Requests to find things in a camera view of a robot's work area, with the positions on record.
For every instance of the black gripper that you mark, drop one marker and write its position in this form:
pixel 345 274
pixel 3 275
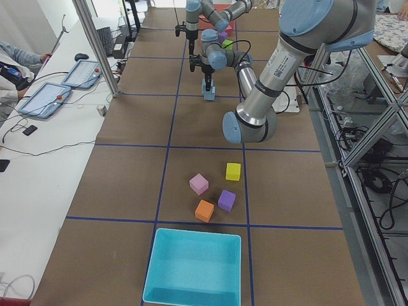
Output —
pixel 207 69
pixel 190 35

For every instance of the light blue block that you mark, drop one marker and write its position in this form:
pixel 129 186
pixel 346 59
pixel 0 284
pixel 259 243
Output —
pixel 208 89
pixel 208 96

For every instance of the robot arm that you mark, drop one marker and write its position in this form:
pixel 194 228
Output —
pixel 304 27
pixel 193 10

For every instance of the person forearm white sleeve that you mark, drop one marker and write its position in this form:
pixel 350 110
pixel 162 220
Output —
pixel 22 57

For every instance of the person hand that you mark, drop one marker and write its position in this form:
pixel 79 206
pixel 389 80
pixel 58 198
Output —
pixel 44 57

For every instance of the pink plastic bin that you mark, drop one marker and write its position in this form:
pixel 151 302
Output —
pixel 219 19

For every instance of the purple foam block right side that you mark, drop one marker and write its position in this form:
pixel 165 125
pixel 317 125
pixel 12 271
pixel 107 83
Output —
pixel 222 37

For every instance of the purple foam block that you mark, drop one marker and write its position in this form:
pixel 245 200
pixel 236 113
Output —
pixel 226 200
pixel 222 37

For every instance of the green foam block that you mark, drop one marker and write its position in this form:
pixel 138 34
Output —
pixel 227 44

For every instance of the red foam block near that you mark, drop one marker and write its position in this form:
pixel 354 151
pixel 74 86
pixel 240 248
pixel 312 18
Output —
pixel 229 30

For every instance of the black keyboard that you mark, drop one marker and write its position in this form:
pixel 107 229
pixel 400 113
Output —
pixel 106 39

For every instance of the yellow foam block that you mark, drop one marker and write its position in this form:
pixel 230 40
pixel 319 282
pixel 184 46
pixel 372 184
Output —
pixel 233 171

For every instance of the teach pendant far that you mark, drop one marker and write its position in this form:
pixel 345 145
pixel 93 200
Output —
pixel 83 75

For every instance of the teach pendant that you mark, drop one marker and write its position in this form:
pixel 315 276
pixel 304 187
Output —
pixel 83 75
pixel 45 101

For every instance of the pink foam block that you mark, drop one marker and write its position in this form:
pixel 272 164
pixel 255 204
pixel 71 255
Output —
pixel 199 184

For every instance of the black computer mouse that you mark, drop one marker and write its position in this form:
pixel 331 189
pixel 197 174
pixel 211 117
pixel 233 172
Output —
pixel 80 56

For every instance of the purple foam block left side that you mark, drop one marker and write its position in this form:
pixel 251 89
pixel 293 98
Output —
pixel 226 200

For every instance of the orange foam block left side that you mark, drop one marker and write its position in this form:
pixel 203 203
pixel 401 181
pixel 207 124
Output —
pixel 204 211

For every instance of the teach pendant near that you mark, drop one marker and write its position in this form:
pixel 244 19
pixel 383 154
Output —
pixel 45 101

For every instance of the black phone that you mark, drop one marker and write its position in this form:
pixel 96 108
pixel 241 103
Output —
pixel 29 130

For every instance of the cyan plastic bin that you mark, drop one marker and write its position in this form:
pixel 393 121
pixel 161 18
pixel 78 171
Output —
pixel 194 268

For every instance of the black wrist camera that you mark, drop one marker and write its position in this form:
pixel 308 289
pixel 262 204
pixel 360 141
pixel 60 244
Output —
pixel 180 28
pixel 194 61

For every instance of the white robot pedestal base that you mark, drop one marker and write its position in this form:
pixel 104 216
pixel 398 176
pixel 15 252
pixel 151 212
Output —
pixel 287 101

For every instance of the aluminium frame post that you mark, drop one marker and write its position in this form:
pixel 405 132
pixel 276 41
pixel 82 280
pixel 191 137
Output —
pixel 90 31

